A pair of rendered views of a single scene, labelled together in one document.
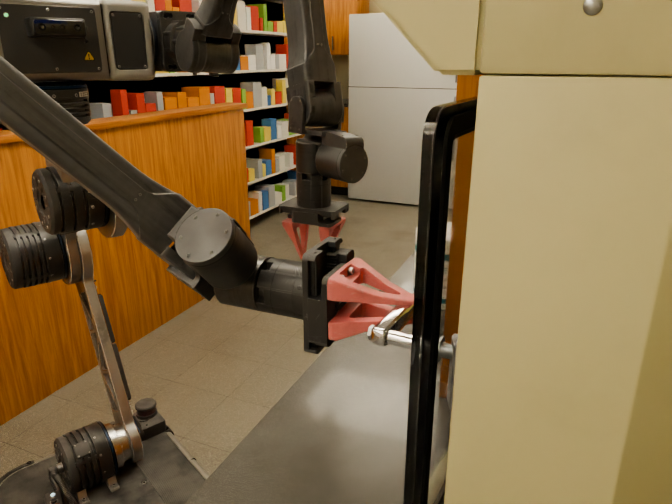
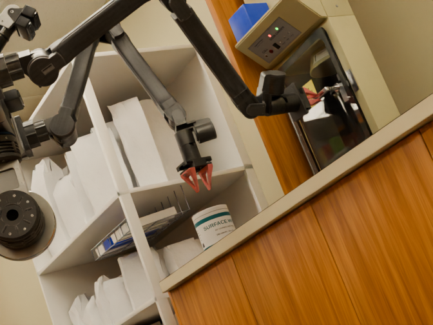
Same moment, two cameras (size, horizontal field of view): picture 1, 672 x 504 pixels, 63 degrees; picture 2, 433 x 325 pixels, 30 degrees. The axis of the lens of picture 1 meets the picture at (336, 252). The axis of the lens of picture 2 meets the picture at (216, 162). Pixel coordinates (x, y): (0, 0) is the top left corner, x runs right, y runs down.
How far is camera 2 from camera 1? 2.34 m
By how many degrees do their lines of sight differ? 68
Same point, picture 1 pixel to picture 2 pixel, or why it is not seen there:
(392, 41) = not seen: outside the picture
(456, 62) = (323, 15)
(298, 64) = (168, 98)
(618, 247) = (360, 41)
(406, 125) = not seen: outside the picture
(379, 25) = not seen: outside the picture
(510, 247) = (347, 44)
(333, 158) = (208, 126)
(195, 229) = (272, 72)
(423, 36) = (317, 11)
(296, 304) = (296, 98)
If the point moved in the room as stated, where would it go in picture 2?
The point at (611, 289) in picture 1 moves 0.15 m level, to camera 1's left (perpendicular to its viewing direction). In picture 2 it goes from (364, 48) to (343, 41)
